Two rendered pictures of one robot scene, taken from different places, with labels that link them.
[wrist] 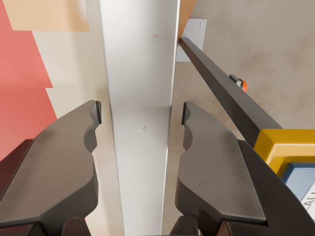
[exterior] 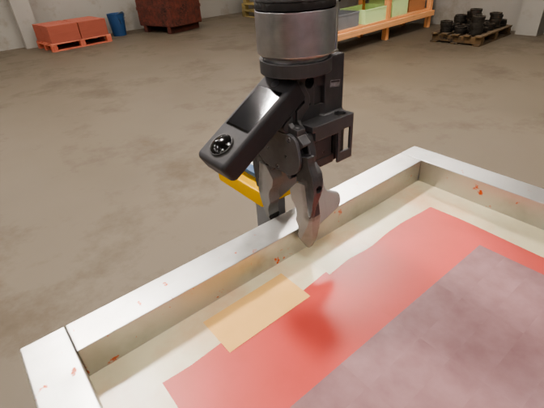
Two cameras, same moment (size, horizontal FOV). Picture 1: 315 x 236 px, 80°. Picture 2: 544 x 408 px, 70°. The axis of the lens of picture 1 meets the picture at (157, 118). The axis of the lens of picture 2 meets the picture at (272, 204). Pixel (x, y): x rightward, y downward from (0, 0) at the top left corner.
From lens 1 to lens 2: 0.40 m
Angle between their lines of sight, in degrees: 41
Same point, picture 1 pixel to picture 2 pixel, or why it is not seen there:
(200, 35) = not seen: outside the picture
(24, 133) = (374, 269)
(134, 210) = (346, 194)
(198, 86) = not seen: hidden behind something
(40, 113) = (349, 269)
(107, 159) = (347, 232)
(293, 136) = (251, 193)
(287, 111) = not seen: hidden behind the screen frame
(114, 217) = (393, 205)
